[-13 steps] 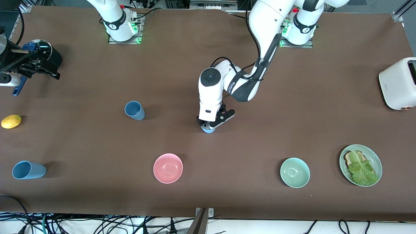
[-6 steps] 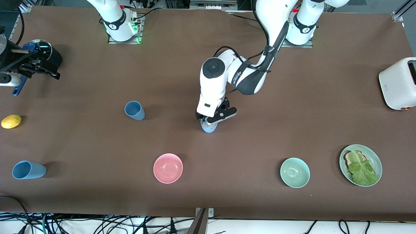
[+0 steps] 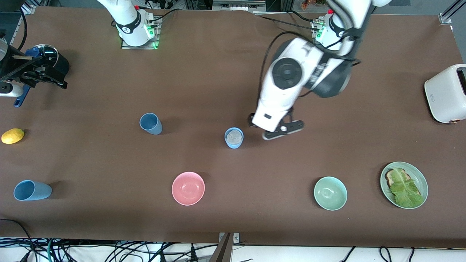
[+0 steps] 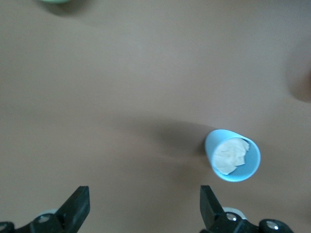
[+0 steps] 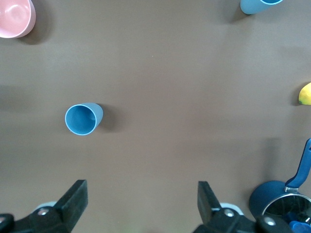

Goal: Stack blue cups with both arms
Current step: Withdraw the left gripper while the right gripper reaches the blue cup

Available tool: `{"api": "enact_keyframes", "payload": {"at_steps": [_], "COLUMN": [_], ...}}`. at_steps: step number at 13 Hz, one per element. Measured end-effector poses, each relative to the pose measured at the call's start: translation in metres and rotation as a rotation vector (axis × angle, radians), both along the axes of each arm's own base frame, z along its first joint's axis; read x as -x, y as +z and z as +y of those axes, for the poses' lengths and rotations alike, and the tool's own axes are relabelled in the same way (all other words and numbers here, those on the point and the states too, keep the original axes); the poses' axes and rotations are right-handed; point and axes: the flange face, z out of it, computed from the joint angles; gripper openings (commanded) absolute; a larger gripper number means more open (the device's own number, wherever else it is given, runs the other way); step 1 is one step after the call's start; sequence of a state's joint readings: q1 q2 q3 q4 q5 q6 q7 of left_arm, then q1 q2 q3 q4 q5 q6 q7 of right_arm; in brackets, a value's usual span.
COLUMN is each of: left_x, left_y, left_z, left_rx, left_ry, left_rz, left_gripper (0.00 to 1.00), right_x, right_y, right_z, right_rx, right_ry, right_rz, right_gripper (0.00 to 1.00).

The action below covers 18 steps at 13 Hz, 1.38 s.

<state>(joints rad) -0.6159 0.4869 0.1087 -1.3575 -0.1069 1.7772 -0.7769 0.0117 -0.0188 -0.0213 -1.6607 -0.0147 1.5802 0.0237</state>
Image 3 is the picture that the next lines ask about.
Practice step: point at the dark camera mount pole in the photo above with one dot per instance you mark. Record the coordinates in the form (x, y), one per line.
(222, 253)

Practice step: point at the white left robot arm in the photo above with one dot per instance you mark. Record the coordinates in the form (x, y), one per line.
(287, 71)

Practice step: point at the yellow lemon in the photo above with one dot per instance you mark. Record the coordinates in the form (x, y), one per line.
(12, 136)

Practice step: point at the aluminium frame profile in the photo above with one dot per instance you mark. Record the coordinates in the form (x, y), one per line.
(18, 29)
(446, 17)

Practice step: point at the grey metal box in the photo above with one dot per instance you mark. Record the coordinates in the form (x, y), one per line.
(236, 5)

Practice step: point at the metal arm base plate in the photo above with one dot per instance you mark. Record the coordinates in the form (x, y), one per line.
(140, 47)

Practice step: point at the toasted bread slice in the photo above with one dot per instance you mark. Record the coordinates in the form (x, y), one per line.
(389, 178)

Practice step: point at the blue plastic cup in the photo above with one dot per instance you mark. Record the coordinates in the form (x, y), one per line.
(36, 191)
(151, 125)
(233, 145)

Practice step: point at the pink bowl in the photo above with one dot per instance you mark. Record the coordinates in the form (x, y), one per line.
(188, 188)

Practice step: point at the white toaster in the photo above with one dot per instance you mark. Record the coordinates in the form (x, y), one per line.
(444, 98)

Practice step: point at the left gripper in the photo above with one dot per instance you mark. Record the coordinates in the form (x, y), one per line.
(250, 119)

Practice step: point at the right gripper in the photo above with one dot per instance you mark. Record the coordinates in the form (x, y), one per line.
(33, 74)

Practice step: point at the small metal mount bracket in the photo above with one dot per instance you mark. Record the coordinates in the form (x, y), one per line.
(236, 238)

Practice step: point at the mint green bowl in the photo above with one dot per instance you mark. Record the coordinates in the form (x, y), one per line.
(330, 193)

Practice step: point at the mint green plate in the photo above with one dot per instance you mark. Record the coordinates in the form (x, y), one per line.
(418, 178)

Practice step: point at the dark blue saucepan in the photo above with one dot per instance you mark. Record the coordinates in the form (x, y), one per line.
(60, 69)

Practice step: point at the green lettuce leaf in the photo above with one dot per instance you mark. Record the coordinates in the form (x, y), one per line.
(404, 189)

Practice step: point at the crumpled white paper napkin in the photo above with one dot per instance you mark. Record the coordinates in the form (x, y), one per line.
(234, 137)

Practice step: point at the glass lid with blue knob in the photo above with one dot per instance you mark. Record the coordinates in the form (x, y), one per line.
(49, 54)

